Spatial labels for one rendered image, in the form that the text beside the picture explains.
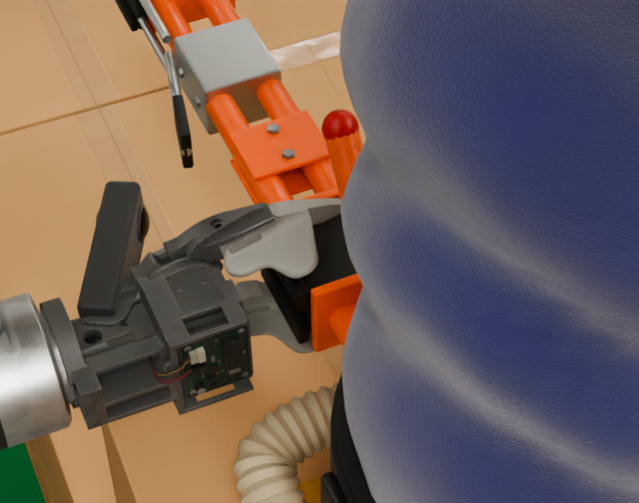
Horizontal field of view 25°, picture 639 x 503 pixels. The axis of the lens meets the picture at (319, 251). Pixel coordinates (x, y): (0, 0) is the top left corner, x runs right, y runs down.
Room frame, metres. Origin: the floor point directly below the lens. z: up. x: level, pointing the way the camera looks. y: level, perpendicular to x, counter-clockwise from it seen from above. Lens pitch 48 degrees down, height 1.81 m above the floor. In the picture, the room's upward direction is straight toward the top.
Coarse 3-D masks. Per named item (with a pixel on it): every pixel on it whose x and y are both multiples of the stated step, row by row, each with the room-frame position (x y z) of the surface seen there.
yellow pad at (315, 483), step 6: (312, 480) 0.54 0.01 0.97; (318, 480) 0.54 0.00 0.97; (300, 486) 0.54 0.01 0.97; (306, 486) 0.54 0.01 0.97; (312, 486) 0.54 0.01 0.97; (318, 486) 0.54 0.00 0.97; (306, 492) 0.53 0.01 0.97; (312, 492) 0.53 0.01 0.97; (318, 492) 0.53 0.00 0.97; (306, 498) 0.53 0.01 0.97; (312, 498) 0.53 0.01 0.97; (318, 498) 0.53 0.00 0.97
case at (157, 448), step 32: (256, 352) 0.67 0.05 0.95; (288, 352) 0.67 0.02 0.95; (320, 352) 0.67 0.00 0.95; (256, 384) 0.64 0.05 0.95; (288, 384) 0.64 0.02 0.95; (320, 384) 0.64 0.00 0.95; (128, 416) 0.61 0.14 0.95; (160, 416) 0.61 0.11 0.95; (192, 416) 0.61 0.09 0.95; (224, 416) 0.61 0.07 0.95; (256, 416) 0.61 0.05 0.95; (128, 448) 0.58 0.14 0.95; (160, 448) 0.58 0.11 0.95; (192, 448) 0.58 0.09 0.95; (224, 448) 0.58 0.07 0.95; (128, 480) 0.56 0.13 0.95; (160, 480) 0.56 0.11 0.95; (192, 480) 0.56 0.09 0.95; (224, 480) 0.56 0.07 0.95
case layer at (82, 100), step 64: (0, 0) 1.60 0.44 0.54; (64, 0) 1.60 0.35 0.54; (256, 0) 1.60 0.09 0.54; (320, 0) 1.60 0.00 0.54; (0, 64) 1.46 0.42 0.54; (64, 64) 1.46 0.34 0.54; (128, 64) 1.46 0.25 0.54; (320, 64) 1.46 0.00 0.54; (0, 128) 1.34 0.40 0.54; (64, 128) 1.34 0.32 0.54; (128, 128) 1.34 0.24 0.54; (192, 128) 1.34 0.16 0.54; (320, 128) 1.34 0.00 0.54; (0, 192) 1.23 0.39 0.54; (64, 192) 1.23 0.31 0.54; (192, 192) 1.23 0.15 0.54; (0, 256) 1.12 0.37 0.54; (64, 256) 1.12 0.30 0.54; (64, 448) 0.86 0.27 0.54
